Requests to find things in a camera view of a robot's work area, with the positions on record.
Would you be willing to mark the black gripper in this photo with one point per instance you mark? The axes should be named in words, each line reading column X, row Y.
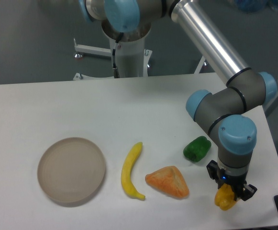
column 236, row 177

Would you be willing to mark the yellow toy pepper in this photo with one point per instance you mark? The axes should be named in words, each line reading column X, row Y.
column 224, row 197

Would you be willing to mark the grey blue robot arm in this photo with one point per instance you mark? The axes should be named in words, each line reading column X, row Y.
column 220, row 115

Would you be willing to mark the green toy pepper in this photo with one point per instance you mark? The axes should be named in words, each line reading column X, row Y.
column 197, row 149

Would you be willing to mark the beige round plate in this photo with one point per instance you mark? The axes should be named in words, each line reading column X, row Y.
column 71, row 171

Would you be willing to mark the orange toy bread wedge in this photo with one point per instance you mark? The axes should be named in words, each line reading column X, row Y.
column 170, row 181

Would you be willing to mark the yellow toy banana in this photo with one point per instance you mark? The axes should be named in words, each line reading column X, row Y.
column 126, row 182

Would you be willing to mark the blue bag in background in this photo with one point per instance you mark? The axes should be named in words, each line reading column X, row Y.
column 253, row 6

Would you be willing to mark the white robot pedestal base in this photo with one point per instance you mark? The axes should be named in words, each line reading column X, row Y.
column 129, row 57

